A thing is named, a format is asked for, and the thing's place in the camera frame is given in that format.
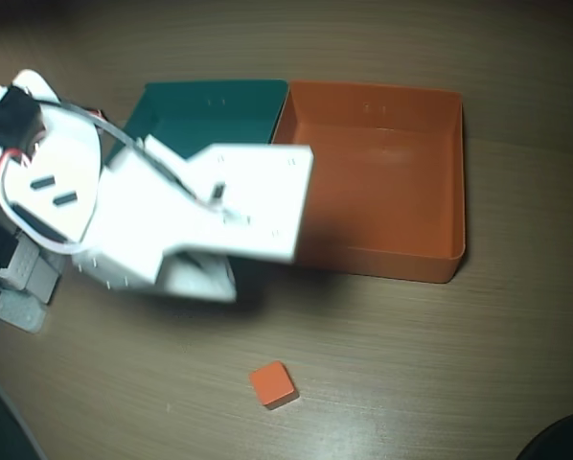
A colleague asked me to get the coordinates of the orange plastic box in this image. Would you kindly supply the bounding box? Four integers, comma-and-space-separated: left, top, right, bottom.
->
269, 80, 468, 285

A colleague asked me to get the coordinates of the teal plastic box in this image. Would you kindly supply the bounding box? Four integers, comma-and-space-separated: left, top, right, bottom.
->
104, 79, 290, 164

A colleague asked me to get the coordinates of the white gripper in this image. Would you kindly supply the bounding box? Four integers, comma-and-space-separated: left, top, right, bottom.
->
74, 149, 239, 304

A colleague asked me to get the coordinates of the dark round object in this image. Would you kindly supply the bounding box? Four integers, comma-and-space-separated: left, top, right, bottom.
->
518, 410, 573, 460

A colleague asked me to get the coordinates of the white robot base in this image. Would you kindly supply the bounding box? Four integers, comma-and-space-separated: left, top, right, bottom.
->
0, 287, 47, 334

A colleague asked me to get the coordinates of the black camera cable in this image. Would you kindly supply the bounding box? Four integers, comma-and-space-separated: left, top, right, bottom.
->
32, 98, 230, 212

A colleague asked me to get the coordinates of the orange cube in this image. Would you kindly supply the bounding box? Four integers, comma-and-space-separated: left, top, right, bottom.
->
248, 360, 300, 411

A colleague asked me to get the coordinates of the red white servo cable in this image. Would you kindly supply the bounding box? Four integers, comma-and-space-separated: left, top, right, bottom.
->
0, 148, 84, 255

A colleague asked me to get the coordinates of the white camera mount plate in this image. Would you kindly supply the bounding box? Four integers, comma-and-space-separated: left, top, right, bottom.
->
145, 133, 315, 264

